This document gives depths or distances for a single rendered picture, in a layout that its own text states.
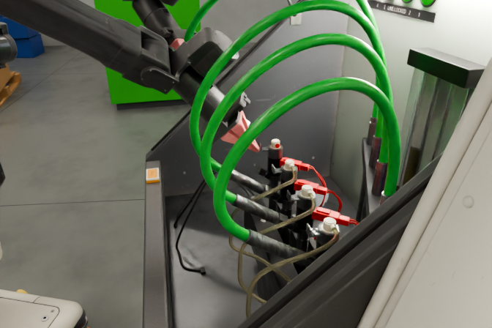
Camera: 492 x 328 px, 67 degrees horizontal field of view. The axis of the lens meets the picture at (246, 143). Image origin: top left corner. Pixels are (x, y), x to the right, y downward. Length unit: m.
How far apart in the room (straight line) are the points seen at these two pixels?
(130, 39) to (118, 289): 1.59
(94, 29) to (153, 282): 0.41
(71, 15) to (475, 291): 0.53
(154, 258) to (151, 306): 0.11
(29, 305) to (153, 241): 1.00
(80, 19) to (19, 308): 1.32
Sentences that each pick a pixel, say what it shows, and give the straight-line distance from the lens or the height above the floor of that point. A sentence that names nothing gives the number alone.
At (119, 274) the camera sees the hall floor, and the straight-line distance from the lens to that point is 2.10.
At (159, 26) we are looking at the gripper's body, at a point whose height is 1.31.
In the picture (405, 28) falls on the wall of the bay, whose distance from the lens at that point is 0.83.
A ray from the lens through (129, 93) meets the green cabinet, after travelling 4.01.
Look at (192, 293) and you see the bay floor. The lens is 0.82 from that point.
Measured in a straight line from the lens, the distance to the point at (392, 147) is 0.48.
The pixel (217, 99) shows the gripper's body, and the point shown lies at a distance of 0.64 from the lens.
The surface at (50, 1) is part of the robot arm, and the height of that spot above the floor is 1.39.
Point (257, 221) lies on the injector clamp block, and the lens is 0.74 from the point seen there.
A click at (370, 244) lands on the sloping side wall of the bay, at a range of 0.40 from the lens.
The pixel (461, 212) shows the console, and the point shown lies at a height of 1.25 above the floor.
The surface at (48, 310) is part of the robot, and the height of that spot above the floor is 0.28.
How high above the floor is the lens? 1.44
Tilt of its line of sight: 27 degrees down
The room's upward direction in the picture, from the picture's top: straight up
